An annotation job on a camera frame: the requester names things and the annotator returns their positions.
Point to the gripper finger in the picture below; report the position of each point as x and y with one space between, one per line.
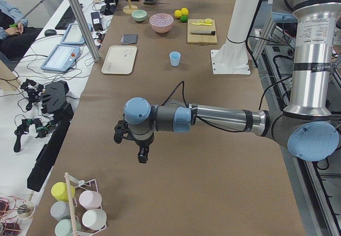
145 155
141 155

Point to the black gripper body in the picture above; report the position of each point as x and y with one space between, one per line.
142 143

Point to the blue plastic cup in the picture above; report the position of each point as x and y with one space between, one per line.
174 57

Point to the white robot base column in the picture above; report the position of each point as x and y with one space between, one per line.
232 57

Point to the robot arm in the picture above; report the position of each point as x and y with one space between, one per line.
303 127

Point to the pink cup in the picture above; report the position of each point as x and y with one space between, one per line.
90 199

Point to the white cup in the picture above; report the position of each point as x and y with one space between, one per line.
94 219

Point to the yellow cup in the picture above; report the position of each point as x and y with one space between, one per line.
59 191

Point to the grey cup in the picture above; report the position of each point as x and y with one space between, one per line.
60 210

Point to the green cup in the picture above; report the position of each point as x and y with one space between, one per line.
64 228

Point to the ice cubes pile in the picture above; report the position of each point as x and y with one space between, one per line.
161 20

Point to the metal ice scoop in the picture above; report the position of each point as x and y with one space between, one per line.
150 2

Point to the cream rabbit tray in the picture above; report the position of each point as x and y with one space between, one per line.
119 60

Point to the black gripper stand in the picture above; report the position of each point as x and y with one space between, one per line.
54 102

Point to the grey folded cloth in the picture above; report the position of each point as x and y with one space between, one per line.
129 39

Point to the teach pendant near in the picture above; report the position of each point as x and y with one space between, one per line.
61 58

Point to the teach pendant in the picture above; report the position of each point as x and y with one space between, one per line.
73 35
61 58

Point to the pink bowl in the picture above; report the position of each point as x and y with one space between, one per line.
161 30

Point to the wooden cutting board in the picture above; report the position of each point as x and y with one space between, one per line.
200 39

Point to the green bowl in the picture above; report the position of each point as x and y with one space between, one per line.
139 15

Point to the yellow plastic knife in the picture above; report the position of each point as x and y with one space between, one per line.
201 24

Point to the teach pendant far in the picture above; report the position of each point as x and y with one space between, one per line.
73 35

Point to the green lime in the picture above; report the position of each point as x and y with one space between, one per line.
184 18

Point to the yellow lemon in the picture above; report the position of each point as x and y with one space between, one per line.
185 11
177 14

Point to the black keyboard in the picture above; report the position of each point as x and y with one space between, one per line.
67 18

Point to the computer mouse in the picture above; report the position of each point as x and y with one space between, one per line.
50 32

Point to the seated person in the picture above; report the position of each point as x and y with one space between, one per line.
16 36

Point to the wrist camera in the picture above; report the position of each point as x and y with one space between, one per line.
122 132

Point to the white wire cup rack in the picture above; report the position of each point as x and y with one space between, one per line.
74 188

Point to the aluminium frame post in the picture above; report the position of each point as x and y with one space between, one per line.
80 18

